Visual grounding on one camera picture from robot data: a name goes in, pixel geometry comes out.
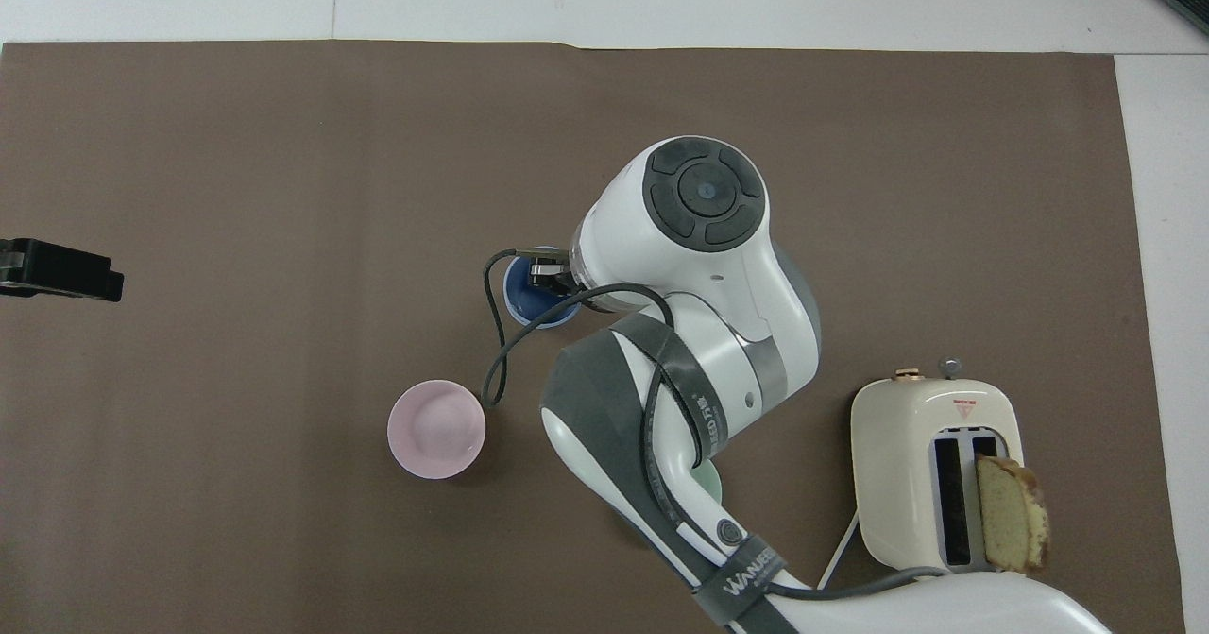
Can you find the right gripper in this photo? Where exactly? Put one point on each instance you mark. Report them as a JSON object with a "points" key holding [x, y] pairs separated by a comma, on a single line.
{"points": [[550, 283]]}

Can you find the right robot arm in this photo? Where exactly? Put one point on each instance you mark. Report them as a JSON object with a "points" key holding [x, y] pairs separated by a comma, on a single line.
{"points": [[699, 265]]}

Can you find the blue cup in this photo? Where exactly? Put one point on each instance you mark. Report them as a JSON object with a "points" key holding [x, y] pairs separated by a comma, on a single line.
{"points": [[519, 299]]}

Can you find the pink cup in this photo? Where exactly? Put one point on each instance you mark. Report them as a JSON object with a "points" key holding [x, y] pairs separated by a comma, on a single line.
{"points": [[436, 429]]}

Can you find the green cup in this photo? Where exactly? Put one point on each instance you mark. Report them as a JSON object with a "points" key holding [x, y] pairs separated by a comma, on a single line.
{"points": [[710, 485]]}

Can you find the cream toaster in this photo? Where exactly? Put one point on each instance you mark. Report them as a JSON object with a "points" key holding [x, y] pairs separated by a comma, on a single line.
{"points": [[902, 464]]}

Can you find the bread slice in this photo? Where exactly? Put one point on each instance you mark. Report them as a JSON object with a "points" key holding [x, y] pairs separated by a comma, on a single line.
{"points": [[1011, 521]]}

